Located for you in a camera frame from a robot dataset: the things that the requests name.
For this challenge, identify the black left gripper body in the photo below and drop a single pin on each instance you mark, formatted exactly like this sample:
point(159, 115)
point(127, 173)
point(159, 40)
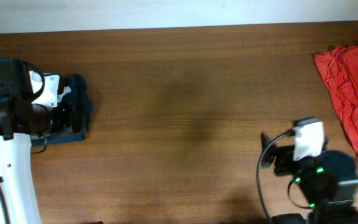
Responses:
point(64, 116)

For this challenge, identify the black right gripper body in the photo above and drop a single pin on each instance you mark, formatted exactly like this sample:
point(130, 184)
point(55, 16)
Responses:
point(287, 162)

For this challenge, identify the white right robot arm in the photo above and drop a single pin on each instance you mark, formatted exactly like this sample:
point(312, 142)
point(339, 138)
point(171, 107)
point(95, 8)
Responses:
point(328, 182)

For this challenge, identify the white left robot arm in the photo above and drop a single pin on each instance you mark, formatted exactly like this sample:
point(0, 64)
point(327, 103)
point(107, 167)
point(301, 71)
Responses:
point(19, 120)

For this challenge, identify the folded navy garment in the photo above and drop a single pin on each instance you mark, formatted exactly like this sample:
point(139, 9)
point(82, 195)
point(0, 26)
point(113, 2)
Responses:
point(55, 139)

